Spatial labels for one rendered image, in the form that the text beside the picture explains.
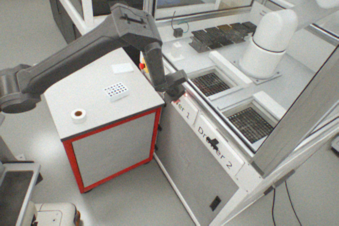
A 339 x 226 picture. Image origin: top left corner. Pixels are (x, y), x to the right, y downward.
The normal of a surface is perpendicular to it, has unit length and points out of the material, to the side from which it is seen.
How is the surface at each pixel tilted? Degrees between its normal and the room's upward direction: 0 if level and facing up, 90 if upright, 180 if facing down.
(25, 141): 0
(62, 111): 0
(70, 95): 0
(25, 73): 48
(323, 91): 90
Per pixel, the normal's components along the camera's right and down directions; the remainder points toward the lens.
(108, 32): -0.35, -0.10
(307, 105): -0.83, 0.29
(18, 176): 0.15, -0.70
